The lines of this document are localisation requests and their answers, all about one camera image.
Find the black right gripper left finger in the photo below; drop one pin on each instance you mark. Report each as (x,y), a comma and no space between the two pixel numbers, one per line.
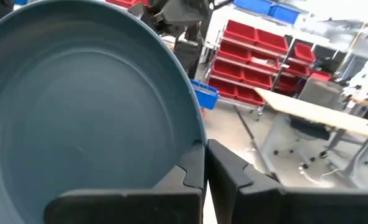
(158,202)

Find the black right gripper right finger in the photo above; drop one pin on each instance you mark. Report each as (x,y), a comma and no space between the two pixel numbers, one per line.
(280,205)

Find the dark blue plate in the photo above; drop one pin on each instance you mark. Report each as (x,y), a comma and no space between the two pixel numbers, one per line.
(78,109)

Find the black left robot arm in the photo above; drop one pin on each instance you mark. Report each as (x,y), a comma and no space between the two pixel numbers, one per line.
(180,12)

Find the black metal rod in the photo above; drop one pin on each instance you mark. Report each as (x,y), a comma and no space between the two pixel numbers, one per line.
(252,137)

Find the black office chair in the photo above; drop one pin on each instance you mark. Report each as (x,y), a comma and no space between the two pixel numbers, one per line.
(308,129)

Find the wooden desk with white legs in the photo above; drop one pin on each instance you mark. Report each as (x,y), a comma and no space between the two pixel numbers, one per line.
(311,112)

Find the red storage bin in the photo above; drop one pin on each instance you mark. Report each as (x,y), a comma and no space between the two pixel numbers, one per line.
(249,96)
(227,70)
(124,2)
(264,63)
(288,84)
(304,52)
(297,70)
(239,31)
(222,87)
(320,76)
(233,51)
(272,40)
(257,79)

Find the blue storage bin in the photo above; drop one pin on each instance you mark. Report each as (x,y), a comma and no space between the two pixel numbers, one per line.
(284,14)
(252,5)
(206,96)

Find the grey chair back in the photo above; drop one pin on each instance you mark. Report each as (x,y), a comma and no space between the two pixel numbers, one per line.
(320,93)

